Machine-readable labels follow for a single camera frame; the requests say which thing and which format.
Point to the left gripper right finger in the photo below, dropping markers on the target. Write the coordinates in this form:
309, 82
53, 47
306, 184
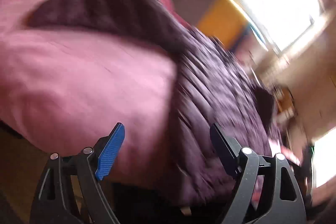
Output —
266, 190

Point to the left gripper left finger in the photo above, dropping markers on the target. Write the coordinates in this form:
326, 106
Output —
54, 200

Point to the purple down jacket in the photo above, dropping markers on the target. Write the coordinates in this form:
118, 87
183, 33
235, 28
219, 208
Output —
211, 87

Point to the pink bed cover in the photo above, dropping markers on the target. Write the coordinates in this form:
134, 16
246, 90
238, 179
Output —
64, 88

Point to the bright window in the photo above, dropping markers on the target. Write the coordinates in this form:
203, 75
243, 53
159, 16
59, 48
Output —
280, 1

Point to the grey yellow blue headboard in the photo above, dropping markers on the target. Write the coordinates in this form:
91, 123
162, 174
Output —
218, 18

